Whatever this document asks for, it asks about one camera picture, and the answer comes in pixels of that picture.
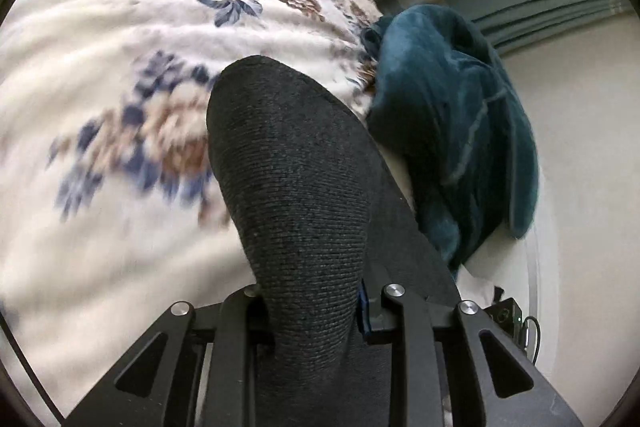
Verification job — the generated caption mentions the teal velvet blanket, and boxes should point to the teal velvet blanket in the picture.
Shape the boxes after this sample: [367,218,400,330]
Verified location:
[361,4,539,272]

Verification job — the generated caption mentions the floral fleece bed blanket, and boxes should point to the floral fleece bed blanket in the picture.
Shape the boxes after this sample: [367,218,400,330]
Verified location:
[1,0,380,426]

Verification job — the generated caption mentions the black box green light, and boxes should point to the black box green light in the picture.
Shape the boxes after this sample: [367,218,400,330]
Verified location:
[484,298,526,351]

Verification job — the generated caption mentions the black cable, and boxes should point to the black cable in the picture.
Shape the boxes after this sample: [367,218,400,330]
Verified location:
[519,314,542,365]

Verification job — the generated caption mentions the dark grey knitted garment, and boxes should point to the dark grey knitted garment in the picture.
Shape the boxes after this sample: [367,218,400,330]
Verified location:
[206,55,459,426]

